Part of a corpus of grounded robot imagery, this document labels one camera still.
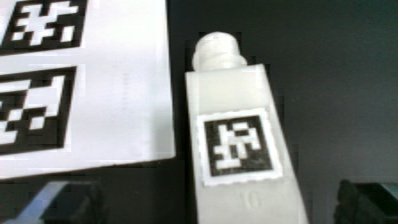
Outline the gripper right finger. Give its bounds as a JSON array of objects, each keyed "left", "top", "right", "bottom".
[{"left": 334, "top": 180, "right": 398, "bottom": 224}]

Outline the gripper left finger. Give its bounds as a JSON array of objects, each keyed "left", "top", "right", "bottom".
[{"left": 7, "top": 181, "right": 68, "bottom": 224}]

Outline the white marker base plate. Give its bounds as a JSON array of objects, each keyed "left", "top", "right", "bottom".
[{"left": 0, "top": 0, "right": 176, "bottom": 180}]

